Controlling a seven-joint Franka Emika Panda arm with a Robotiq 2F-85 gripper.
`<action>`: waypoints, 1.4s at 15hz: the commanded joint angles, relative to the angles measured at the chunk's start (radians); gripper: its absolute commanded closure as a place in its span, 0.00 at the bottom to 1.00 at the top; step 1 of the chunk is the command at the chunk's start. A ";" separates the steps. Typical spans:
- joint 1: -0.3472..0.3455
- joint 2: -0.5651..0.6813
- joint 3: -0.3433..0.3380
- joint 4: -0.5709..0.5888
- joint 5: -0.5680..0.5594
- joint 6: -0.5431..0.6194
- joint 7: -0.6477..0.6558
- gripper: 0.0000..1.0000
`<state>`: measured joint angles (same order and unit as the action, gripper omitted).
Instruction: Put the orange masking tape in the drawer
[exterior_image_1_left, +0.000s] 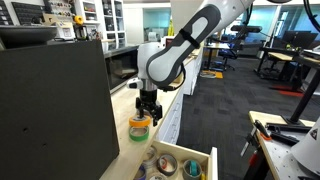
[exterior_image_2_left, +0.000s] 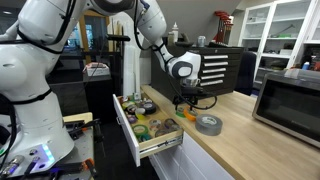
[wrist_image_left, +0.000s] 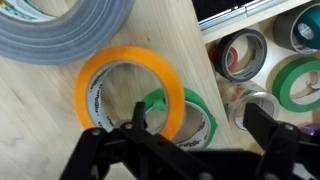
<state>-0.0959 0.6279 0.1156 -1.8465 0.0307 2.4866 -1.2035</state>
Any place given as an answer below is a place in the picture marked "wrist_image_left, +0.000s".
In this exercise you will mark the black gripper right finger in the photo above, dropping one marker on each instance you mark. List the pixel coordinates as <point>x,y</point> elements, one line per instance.
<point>286,153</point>

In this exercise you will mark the purple tape roll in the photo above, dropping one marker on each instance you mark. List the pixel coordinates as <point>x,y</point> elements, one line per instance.
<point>311,130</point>

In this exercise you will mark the green masking tape roll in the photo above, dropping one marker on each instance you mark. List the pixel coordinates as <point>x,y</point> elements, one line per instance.
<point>204,107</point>

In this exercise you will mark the grey duct tape roll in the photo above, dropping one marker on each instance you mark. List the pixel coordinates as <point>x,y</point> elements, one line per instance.
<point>73,40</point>

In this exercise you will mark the clear packing tape roll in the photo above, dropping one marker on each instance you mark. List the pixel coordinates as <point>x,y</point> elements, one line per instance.
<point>233,96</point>

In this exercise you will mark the wide grey tape roll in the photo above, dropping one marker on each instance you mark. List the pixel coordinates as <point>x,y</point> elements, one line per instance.
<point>282,33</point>

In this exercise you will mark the wooden drawer with white front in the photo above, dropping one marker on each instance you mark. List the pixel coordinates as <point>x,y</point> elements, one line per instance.
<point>268,65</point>

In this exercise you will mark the metal drawer slide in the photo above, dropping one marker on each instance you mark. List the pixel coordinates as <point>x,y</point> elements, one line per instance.
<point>233,14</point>

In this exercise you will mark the black duct tape roll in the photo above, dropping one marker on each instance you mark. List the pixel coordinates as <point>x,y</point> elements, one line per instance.
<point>222,63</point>

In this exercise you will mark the orange masking tape roll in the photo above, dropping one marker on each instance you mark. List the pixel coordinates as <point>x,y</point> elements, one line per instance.
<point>133,54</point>

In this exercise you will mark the wide green tape roll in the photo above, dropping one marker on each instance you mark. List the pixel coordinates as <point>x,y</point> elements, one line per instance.
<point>283,83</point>

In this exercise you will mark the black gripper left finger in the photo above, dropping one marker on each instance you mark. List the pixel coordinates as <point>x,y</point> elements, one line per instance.
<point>140,146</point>

